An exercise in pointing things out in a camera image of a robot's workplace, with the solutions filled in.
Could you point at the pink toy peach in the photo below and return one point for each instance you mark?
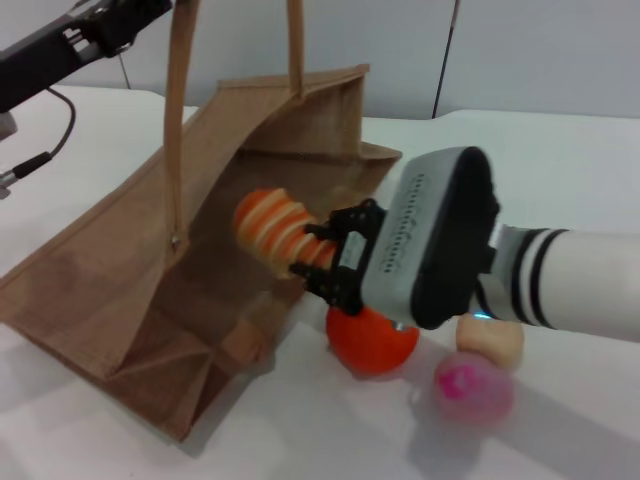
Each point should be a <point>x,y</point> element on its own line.
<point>472,390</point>

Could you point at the orange toy fruit with stem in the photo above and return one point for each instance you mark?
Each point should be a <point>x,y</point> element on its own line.
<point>370,345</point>

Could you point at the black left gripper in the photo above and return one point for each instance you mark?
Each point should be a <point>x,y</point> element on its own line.
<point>45,60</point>

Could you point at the beige round bun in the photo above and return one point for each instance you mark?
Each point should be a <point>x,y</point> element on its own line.
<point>495,342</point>

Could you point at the brown jute handbag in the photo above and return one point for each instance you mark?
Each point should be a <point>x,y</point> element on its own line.
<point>125,300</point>

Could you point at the orange striped bread loaf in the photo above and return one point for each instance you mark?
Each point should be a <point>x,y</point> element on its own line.
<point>272,230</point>

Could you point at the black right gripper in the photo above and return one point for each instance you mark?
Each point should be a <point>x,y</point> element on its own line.
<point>355,270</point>

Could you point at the white striped right robot arm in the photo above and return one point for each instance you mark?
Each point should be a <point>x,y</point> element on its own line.
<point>575,280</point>

